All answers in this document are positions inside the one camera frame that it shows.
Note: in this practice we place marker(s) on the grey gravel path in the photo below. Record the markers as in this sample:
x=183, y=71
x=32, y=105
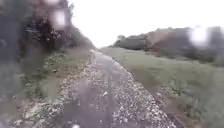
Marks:
x=100, y=96

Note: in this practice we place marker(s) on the row of distant trees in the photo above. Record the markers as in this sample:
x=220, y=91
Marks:
x=173, y=41

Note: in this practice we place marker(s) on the grass field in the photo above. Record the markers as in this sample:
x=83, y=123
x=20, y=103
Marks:
x=36, y=80
x=180, y=80

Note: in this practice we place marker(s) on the robot's own part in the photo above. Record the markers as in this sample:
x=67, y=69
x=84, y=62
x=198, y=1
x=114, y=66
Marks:
x=75, y=126

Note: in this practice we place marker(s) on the row of dark bushes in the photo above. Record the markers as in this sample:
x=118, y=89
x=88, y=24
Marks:
x=36, y=30

